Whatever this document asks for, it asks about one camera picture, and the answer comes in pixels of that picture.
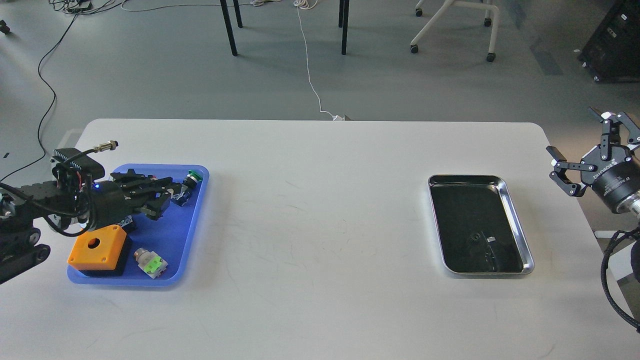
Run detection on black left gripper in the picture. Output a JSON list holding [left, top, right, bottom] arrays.
[[87, 169, 181, 231]]

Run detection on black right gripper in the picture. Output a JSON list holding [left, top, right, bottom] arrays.
[[546, 106, 640, 215]]

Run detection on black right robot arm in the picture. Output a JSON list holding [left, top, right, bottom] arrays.
[[546, 107, 640, 332]]

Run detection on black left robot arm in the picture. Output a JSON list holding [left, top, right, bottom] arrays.
[[1, 169, 187, 283]]

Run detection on red mushroom emergency button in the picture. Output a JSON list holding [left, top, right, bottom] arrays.
[[117, 215, 138, 234]]

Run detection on blue plastic tray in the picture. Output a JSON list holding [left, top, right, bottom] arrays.
[[66, 162, 210, 288]]

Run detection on grey and green contact block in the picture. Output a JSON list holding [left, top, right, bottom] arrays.
[[134, 248, 169, 279]]

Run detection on orange and black button box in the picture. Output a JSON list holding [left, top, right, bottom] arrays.
[[67, 224, 132, 278]]

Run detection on black equipment case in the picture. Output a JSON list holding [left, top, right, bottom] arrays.
[[578, 0, 640, 84]]

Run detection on white rolling chair base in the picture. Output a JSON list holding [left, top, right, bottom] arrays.
[[409, 0, 503, 64]]

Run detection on silver metal tray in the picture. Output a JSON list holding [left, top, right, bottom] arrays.
[[428, 174, 535, 278]]

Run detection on black table legs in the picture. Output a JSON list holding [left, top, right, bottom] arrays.
[[219, 0, 350, 57]]

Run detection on green push button switch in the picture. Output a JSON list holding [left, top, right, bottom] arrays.
[[171, 170, 203, 207]]

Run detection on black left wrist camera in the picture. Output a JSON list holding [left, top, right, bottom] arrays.
[[52, 140, 119, 193]]

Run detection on black floor cable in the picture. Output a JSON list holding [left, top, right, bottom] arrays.
[[0, 0, 121, 182]]

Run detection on white floor cable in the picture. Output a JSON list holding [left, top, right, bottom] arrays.
[[293, 0, 346, 121]]

